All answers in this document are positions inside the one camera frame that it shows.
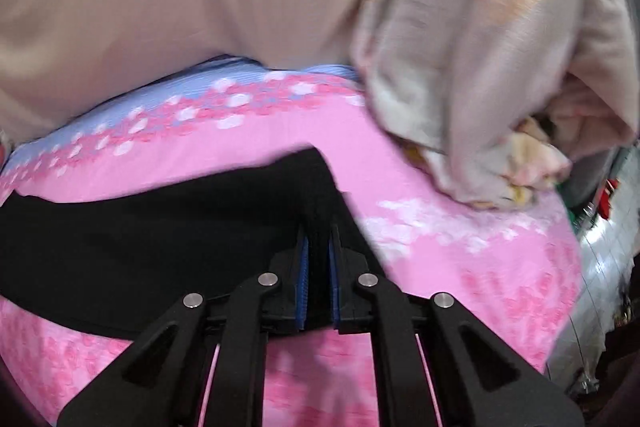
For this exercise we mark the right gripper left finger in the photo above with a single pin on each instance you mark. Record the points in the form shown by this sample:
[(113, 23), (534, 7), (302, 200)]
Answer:
[(203, 362)]

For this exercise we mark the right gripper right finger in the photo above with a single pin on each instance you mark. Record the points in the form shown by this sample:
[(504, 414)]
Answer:
[(435, 363)]

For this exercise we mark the black pants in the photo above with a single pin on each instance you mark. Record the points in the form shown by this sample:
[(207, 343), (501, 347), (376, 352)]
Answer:
[(113, 266)]

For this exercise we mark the pink rose bedsheet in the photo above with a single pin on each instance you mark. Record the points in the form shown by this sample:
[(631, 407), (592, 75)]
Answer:
[(518, 271)]

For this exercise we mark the floral grey blanket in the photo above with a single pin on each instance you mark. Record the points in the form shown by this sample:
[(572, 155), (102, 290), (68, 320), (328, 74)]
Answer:
[(496, 99)]

